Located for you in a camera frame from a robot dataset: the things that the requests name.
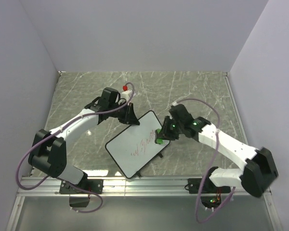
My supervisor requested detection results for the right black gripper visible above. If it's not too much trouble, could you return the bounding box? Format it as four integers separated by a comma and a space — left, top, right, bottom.
157, 115, 184, 141

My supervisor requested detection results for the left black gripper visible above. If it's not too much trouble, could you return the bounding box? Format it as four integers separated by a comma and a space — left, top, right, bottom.
109, 102, 140, 126

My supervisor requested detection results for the green whiteboard eraser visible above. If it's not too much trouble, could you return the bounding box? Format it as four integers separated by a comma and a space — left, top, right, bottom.
155, 128, 164, 144

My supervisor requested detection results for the small black-framed whiteboard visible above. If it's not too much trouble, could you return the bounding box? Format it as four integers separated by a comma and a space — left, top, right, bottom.
105, 110, 170, 179

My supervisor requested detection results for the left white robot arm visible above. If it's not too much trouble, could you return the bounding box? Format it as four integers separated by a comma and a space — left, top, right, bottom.
28, 85, 140, 193

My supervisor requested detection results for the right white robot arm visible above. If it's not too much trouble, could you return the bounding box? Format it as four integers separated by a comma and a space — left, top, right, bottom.
156, 104, 278, 198

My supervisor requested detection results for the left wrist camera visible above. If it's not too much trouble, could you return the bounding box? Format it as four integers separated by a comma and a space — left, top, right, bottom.
120, 85, 136, 101

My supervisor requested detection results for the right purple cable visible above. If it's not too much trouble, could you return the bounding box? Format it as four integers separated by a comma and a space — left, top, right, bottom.
172, 98, 236, 223

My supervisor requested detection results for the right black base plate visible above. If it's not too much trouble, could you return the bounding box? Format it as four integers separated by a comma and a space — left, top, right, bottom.
184, 178, 231, 194

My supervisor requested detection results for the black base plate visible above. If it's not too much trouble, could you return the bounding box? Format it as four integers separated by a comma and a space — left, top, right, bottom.
184, 178, 231, 194
59, 179, 104, 194

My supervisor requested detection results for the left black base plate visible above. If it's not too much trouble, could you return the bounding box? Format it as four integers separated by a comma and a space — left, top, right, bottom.
59, 179, 104, 194

